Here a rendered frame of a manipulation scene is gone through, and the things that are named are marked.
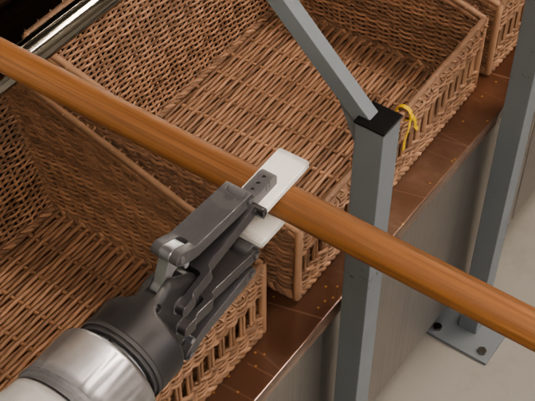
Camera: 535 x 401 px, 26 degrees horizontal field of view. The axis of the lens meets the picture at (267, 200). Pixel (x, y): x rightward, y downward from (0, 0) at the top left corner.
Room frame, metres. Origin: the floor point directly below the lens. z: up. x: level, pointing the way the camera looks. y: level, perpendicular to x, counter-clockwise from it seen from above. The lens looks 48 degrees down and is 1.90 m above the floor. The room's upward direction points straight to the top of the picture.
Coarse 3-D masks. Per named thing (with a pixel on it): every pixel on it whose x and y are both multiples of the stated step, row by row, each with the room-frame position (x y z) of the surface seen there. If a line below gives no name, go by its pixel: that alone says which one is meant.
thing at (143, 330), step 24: (144, 288) 0.52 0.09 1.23; (168, 288) 0.52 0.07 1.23; (96, 312) 0.51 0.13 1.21; (120, 312) 0.50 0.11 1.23; (144, 312) 0.50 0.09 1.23; (168, 312) 0.51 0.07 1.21; (120, 336) 0.48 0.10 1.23; (144, 336) 0.48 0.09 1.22; (168, 336) 0.49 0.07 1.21; (144, 360) 0.47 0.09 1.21; (168, 360) 0.47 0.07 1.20
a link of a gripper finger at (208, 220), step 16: (224, 192) 0.60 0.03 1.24; (208, 208) 0.58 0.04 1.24; (224, 208) 0.58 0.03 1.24; (240, 208) 0.59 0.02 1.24; (192, 224) 0.57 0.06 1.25; (208, 224) 0.57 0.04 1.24; (224, 224) 0.57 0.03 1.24; (160, 240) 0.54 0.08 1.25; (192, 240) 0.55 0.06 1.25; (208, 240) 0.55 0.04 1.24; (176, 256) 0.53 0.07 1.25; (192, 256) 0.54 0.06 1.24
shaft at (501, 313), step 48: (0, 48) 0.81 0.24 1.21; (48, 96) 0.77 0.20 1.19; (96, 96) 0.75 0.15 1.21; (144, 144) 0.70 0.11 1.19; (192, 144) 0.69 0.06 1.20; (288, 192) 0.64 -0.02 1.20; (336, 240) 0.59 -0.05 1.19; (384, 240) 0.59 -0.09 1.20; (432, 288) 0.55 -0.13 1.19; (480, 288) 0.54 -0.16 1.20; (528, 336) 0.50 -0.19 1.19
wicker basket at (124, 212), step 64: (0, 128) 1.17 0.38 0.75; (64, 128) 1.14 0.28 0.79; (0, 192) 1.12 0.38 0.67; (64, 192) 1.15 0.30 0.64; (128, 192) 1.07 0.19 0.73; (0, 256) 1.07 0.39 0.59; (64, 256) 1.07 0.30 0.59; (128, 256) 1.07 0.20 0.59; (0, 320) 0.96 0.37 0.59; (64, 320) 0.96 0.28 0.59; (256, 320) 0.93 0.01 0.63; (0, 384) 0.85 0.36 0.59; (192, 384) 0.82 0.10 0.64
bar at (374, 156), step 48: (96, 0) 0.93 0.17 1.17; (288, 0) 1.06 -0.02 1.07; (528, 0) 1.37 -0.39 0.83; (48, 48) 0.86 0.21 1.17; (528, 48) 1.36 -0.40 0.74; (0, 96) 0.81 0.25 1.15; (336, 96) 1.01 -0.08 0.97; (528, 96) 1.35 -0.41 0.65; (384, 144) 0.96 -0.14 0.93; (384, 192) 0.97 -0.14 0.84; (480, 240) 1.37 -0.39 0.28; (432, 336) 1.35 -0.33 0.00; (480, 336) 1.34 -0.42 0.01; (336, 384) 0.98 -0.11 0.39
